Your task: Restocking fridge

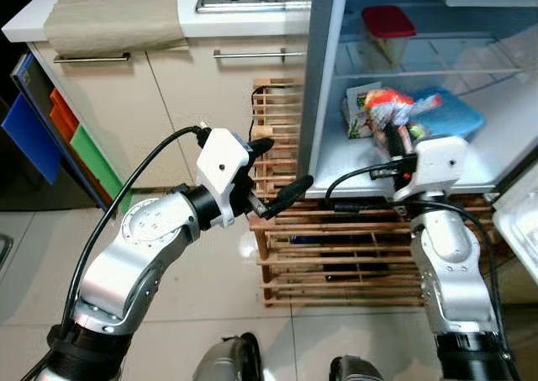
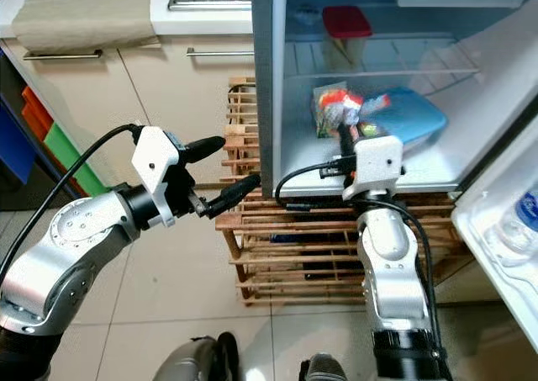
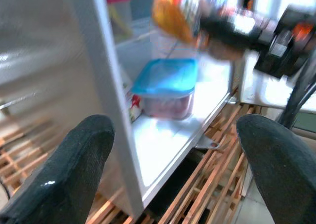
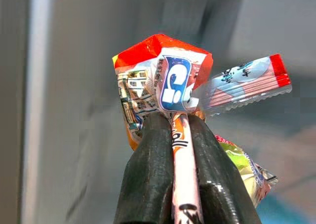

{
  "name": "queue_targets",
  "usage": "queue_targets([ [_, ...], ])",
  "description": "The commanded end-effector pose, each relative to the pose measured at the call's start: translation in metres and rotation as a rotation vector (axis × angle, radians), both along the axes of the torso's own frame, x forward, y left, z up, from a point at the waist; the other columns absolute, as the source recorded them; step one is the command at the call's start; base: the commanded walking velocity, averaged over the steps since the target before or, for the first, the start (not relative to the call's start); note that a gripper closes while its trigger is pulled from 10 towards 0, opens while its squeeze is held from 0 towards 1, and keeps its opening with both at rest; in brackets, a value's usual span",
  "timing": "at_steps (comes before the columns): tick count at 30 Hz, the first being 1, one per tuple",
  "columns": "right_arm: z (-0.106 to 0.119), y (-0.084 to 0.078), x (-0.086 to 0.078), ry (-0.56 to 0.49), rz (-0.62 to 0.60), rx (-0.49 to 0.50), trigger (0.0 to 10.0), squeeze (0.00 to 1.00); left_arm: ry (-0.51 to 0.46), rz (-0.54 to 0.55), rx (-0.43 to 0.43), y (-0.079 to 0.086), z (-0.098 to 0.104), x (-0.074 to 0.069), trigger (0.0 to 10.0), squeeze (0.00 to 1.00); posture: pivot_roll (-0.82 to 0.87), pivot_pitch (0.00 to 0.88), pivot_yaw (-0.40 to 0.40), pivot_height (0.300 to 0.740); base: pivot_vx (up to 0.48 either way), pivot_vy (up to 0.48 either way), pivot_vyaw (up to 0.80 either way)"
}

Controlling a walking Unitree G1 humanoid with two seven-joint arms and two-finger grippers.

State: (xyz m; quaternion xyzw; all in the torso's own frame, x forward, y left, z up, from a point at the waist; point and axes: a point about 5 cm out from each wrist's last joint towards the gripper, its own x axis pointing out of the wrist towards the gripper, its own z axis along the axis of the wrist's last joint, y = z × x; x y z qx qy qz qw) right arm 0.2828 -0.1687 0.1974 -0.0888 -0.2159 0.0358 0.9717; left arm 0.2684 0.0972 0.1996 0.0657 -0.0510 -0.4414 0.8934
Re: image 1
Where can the blue storage bin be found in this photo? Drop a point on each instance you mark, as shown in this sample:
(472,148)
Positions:
(29,137)

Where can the grey steel fridge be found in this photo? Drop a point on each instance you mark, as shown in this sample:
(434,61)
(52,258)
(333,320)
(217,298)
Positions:
(319,78)

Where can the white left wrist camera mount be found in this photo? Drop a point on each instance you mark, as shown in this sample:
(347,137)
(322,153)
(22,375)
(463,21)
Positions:
(220,162)

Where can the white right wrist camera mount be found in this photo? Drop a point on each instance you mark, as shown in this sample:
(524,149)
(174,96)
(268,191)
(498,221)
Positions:
(437,162)

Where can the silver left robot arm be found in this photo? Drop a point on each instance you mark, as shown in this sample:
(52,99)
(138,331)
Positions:
(134,255)

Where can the beige woven table runner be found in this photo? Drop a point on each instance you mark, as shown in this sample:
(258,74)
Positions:
(109,15)

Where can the black shelf frame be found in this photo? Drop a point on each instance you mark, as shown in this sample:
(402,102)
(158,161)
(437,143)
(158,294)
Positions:
(25,78)

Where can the orange storage bin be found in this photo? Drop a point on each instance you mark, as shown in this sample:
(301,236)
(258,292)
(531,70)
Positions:
(63,116)

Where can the red lid plastic container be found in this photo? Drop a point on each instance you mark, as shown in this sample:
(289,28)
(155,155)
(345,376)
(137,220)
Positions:
(388,21)

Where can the orange red snack bag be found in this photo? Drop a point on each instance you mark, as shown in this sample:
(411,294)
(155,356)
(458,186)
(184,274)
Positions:
(391,108)

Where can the grey robot leg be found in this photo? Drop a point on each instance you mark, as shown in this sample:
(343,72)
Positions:
(223,360)
(357,369)

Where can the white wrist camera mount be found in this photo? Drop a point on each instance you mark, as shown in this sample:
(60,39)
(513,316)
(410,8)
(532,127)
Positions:
(437,162)
(220,162)

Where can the grey robot right leg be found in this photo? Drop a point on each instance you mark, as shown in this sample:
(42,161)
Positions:
(357,369)

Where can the blue lid food container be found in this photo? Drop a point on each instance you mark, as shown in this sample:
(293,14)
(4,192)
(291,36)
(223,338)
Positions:
(458,116)

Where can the grey robot left leg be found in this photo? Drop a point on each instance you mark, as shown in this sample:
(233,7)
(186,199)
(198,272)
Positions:
(223,360)

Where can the green storage bin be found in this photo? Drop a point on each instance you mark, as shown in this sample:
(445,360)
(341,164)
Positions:
(101,166)

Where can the wooden slatted rack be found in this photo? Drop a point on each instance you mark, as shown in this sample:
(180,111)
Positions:
(353,223)

